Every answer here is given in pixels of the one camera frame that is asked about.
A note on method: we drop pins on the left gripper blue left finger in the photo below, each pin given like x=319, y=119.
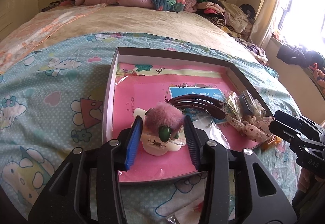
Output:
x=133, y=139

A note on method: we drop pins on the dark shallow cardboard box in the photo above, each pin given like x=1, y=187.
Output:
x=177, y=112

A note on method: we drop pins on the pink polka-dot scrunchie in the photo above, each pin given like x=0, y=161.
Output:
x=255, y=130

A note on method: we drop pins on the cream curtain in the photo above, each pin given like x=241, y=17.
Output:
x=264, y=22

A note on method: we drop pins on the dark red hair clip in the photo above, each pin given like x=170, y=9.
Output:
x=200, y=102

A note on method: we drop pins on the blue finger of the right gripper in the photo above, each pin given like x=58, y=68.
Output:
x=292, y=117
x=291, y=135

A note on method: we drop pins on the dark clothes on windowsill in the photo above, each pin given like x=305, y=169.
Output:
x=311, y=61

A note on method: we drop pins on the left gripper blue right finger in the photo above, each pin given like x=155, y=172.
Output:
x=193, y=141

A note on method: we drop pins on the pearl jewelry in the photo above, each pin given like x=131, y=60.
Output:
x=259, y=112

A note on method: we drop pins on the pile of clothes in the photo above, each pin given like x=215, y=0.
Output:
x=236, y=21

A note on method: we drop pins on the beige bed cover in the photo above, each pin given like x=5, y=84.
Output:
x=58, y=24

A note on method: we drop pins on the wooden bead bracelet yellow tassel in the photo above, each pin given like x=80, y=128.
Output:
x=272, y=141

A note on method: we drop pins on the yellow bangles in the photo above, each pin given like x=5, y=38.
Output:
x=233, y=106

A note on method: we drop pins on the small earring card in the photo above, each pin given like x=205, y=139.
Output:
x=207, y=124

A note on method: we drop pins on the cream hair claw clip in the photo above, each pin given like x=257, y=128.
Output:
x=152, y=144

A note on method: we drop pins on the red ball earrings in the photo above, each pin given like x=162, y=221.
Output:
x=189, y=214

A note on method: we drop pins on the Hello Kitty blue bedsheet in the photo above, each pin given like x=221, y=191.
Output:
x=36, y=95

